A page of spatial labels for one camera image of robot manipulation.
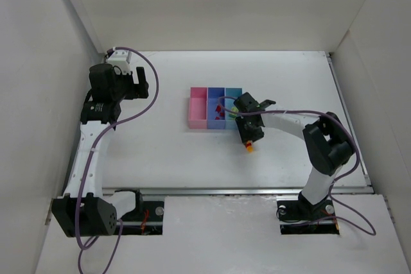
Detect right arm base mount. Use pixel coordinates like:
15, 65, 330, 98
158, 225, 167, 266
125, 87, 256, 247
276, 199, 340, 235

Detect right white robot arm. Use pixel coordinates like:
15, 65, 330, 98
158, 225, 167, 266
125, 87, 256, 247
234, 92, 356, 209

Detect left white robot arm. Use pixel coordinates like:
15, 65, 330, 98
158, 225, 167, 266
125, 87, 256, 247
51, 63, 149, 237

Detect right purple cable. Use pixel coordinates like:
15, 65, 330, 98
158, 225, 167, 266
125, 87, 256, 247
217, 96, 377, 235

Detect dark blue container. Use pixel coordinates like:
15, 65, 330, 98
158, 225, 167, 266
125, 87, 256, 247
206, 87, 225, 130

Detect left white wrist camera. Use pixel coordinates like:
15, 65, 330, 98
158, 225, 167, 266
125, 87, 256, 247
106, 49, 132, 75

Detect pink container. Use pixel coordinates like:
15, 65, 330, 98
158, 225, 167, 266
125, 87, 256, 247
188, 87, 207, 130

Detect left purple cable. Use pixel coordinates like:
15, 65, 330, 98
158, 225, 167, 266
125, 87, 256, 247
75, 46, 160, 274

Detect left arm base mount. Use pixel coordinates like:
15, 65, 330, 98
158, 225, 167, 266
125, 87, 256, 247
105, 189, 164, 235

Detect light blue container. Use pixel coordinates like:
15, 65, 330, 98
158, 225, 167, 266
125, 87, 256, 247
225, 88, 243, 130

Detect purple cable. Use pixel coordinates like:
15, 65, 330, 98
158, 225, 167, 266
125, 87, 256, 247
75, 46, 160, 274
217, 96, 377, 235

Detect red yellow orange lego stack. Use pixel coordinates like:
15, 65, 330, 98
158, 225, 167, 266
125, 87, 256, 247
245, 141, 254, 153

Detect metal front rail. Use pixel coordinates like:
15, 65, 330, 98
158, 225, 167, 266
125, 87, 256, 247
96, 185, 373, 200

